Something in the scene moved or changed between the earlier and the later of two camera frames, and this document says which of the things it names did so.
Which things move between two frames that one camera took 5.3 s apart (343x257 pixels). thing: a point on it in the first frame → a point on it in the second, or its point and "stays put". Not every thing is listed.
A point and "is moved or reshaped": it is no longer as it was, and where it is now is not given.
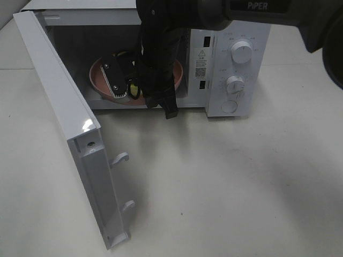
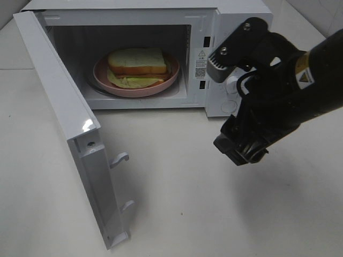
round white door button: (229, 106) stays put
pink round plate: (98, 81) is moved or reshaped
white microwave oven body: (227, 72) stays put
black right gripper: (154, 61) → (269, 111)
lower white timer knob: (235, 84) stays put
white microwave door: (80, 127) stays put
